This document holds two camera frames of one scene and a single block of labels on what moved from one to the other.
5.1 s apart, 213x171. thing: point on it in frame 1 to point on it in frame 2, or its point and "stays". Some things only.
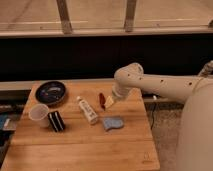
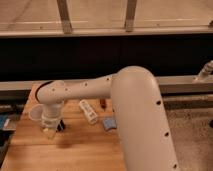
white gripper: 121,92 to 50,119
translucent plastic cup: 40,113 stays
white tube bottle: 91,115 stays
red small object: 102,100 stays
